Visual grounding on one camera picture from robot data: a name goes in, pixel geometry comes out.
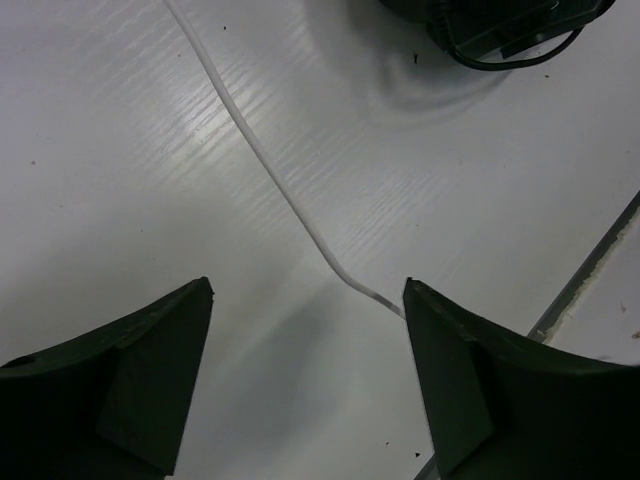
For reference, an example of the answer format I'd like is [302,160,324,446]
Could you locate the black headphones with cable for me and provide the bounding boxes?
[382,0,614,72]

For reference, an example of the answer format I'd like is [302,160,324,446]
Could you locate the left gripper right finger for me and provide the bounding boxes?
[403,279,639,479]

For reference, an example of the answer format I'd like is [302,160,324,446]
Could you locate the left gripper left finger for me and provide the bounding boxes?
[1,277,214,479]

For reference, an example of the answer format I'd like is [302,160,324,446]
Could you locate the white headphone cable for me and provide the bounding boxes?
[163,0,407,318]

